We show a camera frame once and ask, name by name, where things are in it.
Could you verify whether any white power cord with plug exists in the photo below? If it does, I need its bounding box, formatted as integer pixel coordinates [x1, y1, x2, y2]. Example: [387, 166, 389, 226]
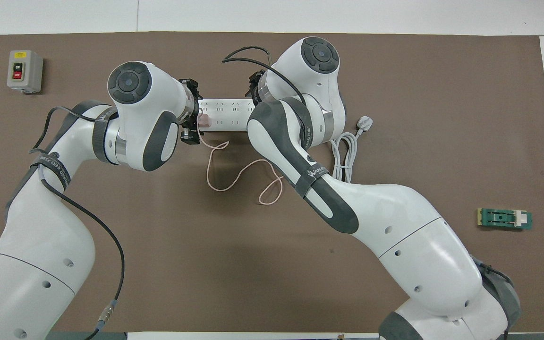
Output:
[331, 116, 374, 184]

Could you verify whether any brown table mat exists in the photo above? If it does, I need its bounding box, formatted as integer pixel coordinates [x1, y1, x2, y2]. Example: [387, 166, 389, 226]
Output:
[0, 32, 544, 332]

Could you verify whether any pink charging cable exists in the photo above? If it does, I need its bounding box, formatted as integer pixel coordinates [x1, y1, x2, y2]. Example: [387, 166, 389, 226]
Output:
[196, 118, 284, 205]

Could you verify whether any white power strip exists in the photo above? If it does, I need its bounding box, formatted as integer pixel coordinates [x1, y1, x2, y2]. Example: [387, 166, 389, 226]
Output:
[198, 98, 258, 132]

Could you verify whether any grey on-off switch box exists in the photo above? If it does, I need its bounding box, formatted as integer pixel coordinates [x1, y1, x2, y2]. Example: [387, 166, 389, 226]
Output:
[7, 50, 44, 94]

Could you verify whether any green knife switch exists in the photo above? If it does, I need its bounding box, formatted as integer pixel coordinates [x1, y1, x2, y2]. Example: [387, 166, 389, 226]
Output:
[477, 208, 533, 231]

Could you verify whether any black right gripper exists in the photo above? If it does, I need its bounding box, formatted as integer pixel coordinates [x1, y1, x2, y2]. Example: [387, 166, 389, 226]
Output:
[246, 71, 266, 104]

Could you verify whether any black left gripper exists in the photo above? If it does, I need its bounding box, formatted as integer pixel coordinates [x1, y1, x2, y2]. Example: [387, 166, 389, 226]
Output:
[178, 78, 204, 146]

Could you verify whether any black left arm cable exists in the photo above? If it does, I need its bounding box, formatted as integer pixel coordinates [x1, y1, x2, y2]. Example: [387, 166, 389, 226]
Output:
[29, 106, 126, 340]

